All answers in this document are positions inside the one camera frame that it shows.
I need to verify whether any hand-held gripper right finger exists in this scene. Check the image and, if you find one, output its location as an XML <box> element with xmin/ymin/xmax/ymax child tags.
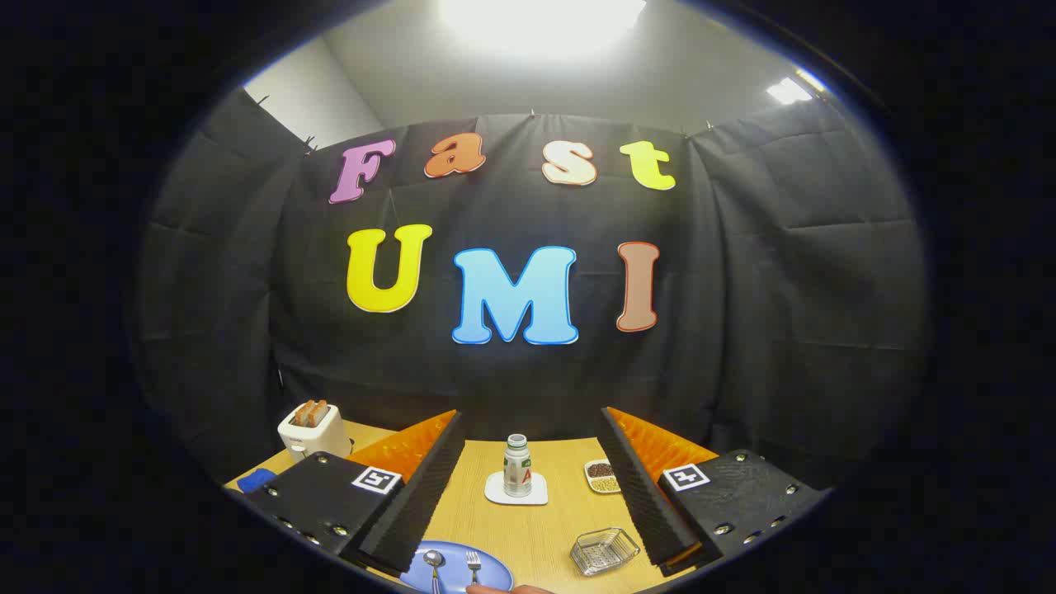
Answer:
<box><xmin>596</xmin><ymin>406</ymin><xmax>832</xmax><ymax>578</ymax></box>

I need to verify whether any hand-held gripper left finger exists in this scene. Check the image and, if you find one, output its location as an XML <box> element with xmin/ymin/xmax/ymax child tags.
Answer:
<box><xmin>242</xmin><ymin>408</ymin><xmax>467</xmax><ymax>578</ymax></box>

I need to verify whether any white divided dish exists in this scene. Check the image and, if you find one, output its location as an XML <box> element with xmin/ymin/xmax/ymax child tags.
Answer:
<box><xmin>584</xmin><ymin>459</ymin><xmax>624</xmax><ymax>495</ymax></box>

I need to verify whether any white square coaster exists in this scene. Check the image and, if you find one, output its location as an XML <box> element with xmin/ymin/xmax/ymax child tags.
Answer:
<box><xmin>484</xmin><ymin>470</ymin><xmax>549</xmax><ymax>507</ymax></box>

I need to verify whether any white bottle green cap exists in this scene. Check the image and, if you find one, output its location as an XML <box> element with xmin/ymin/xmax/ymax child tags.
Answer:
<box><xmin>503</xmin><ymin>434</ymin><xmax>533</xmax><ymax>497</ymax></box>

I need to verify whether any blue round plate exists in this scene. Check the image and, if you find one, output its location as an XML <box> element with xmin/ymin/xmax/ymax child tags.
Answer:
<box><xmin>400</xmin><ymin>540</ymin><xmax>514</xmax><ymax>594</ymax></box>

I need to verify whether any white toaster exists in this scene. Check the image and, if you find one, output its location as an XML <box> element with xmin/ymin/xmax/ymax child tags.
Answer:
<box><xmin>277</xmin><ymin>403</ymin><xmax>353</xmax><ymax>463</ymax></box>

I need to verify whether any small ceiling light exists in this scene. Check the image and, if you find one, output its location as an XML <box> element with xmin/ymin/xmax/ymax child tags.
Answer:
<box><xmin>766</xmin><ymin>68</ymin><xmax>830</xmax><ymax>106</ymax></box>

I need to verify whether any large ceiling light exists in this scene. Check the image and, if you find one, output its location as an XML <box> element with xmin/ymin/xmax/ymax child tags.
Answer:
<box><xmin>437</xmin><ymin>0</ymin><xmax>648</xmax><ymax>59</ymax></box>

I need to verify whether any metal wire basket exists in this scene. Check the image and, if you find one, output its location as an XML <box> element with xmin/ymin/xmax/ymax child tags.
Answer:
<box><xmin>570</xmin><ymin>527</ymin><xmax>641</xmax><ymax>578</ymax></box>

